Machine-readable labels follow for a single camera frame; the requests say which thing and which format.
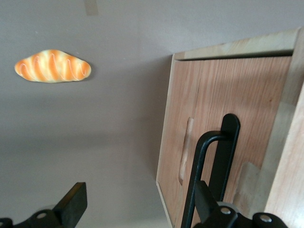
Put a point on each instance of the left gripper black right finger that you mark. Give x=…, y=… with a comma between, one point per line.
x=205, y=202

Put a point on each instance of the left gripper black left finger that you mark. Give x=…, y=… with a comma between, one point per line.
x=72, y=204

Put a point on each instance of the wooden drawer with cutout grip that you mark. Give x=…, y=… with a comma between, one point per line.
x=175, y=118

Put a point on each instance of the light wooden drawer cabinet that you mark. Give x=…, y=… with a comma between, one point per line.
x=237, y=47

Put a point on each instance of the orange striped bread roll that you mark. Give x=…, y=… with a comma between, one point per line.
x=52, y=66

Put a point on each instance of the beige tape strip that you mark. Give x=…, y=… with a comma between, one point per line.
x=91, y=7

